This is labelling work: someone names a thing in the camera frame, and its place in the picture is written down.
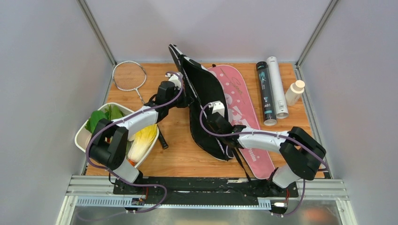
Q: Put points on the white vegetable tray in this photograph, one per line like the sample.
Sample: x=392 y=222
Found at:
x=83 y=136

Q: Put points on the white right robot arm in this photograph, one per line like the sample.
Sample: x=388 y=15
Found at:
x=303 y=155

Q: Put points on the cream bottle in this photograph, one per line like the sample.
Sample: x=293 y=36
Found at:
x=294 y=92

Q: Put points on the black shuttlecock tube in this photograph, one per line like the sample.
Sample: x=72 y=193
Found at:
x=266 y=94

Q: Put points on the orange carrot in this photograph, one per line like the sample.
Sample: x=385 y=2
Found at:
x=131 y=162

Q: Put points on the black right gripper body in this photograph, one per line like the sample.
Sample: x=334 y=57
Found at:
x=211 y=130

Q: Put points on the yellow white cabbage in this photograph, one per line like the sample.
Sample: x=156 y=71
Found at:
x=141 y=143

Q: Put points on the green bok choy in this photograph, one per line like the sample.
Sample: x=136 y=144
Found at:
x=95 y=117

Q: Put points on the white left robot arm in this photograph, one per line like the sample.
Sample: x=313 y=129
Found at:
x=107 y=146

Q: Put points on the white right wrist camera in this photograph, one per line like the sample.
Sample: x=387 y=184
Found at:
x=217 y=107

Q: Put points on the white shuttlecock tube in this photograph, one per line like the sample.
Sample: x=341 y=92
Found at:
x=277 y=88

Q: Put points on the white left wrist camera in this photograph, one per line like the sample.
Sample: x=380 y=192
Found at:
x=175 y=78

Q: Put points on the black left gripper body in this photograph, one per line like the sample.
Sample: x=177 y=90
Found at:
x=181 y=101

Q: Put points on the white silver racket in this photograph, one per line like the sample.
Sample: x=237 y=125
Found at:
x=129 y=76

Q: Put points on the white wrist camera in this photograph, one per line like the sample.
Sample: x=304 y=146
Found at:
x=175 y=78
x=217 y=107

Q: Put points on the green leafy vegetable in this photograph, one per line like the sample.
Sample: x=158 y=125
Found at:
x=113 y=112

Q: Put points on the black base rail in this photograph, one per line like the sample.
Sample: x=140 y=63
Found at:
x=204 y=191

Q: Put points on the pink racket cover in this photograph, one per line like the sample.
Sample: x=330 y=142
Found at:
x=242 y=112

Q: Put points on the black racket cover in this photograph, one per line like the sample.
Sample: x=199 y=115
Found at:
x=200 y=88

